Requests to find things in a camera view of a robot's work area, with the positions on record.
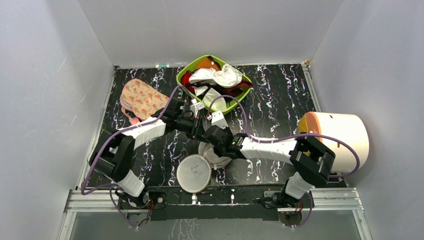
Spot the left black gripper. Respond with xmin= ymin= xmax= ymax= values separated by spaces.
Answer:
xmin=175 ymin=115 xmax=210 ymax=144

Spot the white mesh laundry bag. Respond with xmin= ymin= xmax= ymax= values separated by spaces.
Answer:
xmin=176 ymin=126 xmax=235 ymax=194

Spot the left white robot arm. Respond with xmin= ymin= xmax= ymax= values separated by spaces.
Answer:
xmin=89 ymin=98 xmax=205 ymax=208

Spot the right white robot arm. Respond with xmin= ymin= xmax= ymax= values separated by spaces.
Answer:
xmin=202 ymin=125 xmax=336 ymax=207

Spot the pale green bra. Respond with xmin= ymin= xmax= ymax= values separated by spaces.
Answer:
xmin=202 ymin=88 xmax=227 ymax=112

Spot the dark red bra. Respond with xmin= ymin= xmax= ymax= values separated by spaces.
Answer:
xmin=217 ymin=80 xmax=253 ymax=97

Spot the pink floral laundry bag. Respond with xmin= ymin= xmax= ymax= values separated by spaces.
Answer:
xmin=119 ymin=78 xmax=169 ymax=125

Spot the orange bra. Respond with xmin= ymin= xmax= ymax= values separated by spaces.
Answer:
xmin=196 ymin=55 xmax=221 ymax=71

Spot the green plastic basket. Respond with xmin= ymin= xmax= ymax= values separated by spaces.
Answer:
xmin=176 ymin=55 xmax=253 ymax=114

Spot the red garment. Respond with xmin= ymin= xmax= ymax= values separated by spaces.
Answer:
xmin=181 ymin=71 xmax=195 ymax=93

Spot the white cylindrical drum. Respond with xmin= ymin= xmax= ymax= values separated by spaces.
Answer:
xmin=296 ymin=111 xmax=370 ymax=174

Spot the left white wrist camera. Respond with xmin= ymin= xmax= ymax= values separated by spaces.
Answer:
xmin=189 ymin=99 xmax=205 ymax=118

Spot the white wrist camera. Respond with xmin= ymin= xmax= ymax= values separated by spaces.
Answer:
xmin=189 ymin=99 xmax=205 ymax=118
xmin=210 ymin=110 xmax=229 ymax=129

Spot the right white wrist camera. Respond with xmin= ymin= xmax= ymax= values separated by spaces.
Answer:
xmin=210 ymin=110 xmax=229 ymax=129

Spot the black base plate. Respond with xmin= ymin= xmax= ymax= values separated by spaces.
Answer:
xmin=117 ymin=185 xmax=314 ymax=222

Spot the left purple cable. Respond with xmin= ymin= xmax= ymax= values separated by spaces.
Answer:
xmin=80 ymin=84 xmax=182 ymax=229

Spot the aluminium frame rail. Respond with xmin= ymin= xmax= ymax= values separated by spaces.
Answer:
xmin=59 ymin=184 xmax=372 ymax=240

